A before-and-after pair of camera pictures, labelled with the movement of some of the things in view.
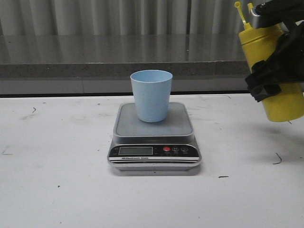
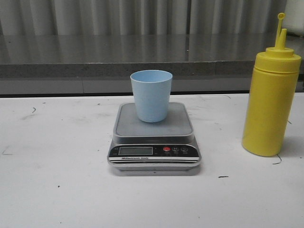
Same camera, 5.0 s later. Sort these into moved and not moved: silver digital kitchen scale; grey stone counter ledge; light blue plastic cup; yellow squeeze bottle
Moved: yellow squeeze bottle
Not moved: light blue plastic cup; silver digital kitchen scale; grey stone counter ledge
